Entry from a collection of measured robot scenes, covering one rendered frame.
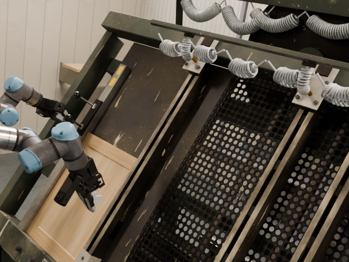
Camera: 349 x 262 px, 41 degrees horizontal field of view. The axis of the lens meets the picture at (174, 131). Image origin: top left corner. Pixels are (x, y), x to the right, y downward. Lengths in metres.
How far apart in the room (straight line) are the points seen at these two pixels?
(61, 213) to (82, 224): 0.16
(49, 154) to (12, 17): 4.06
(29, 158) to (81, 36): 4.53
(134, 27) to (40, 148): 1.12
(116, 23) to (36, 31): 3.13
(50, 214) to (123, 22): 1.04
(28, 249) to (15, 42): 3.54
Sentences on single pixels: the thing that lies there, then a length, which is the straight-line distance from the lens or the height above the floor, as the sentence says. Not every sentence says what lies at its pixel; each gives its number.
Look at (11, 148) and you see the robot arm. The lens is 1.59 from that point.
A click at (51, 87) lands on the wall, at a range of 5.85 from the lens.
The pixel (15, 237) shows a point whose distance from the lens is 2.39.
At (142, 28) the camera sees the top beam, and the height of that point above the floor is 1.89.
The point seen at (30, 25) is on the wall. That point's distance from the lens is 5.57.
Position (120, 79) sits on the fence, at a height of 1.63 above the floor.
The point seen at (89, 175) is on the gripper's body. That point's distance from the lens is 1.61.
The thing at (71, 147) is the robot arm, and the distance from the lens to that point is 1.50.
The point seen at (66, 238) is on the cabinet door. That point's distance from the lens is 2.19.
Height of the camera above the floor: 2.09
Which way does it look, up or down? 16 degrees down
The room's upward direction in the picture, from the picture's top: 9 degrees clockwise
